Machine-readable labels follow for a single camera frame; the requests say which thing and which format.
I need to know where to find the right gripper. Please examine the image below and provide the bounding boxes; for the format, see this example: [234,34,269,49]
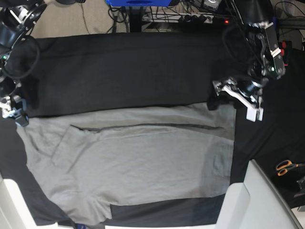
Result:
[0,95,29,126]

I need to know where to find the blue plastic box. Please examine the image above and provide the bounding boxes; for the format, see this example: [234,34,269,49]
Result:
[106,0,171,7]

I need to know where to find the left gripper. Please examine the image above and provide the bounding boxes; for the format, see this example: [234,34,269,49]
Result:
[207,77,269,111]

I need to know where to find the orange handled scissors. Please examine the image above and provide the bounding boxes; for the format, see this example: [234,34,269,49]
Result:
[275,160,305,177]

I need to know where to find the black metal stand post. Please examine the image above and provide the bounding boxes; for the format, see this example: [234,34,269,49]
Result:
[127,6,145,32]

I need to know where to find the grey T-shirt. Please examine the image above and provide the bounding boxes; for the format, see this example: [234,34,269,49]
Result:
[17,103,236,227]

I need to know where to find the white chair part left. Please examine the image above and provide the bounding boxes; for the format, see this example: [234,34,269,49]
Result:
[0,178,37,229]

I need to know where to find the black object right edge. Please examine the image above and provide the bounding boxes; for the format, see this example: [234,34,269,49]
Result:
[294,177,305,198]

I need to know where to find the red black clamp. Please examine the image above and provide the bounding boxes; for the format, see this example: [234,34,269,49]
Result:
[279,41,292,67]

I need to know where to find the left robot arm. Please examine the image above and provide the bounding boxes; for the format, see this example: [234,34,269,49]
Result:
[16,23,285,126]

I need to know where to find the white chair back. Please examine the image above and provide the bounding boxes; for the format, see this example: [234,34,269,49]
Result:
[215,160,302,229]

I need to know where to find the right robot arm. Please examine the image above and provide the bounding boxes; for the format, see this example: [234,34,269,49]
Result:
[0,1,228,126]

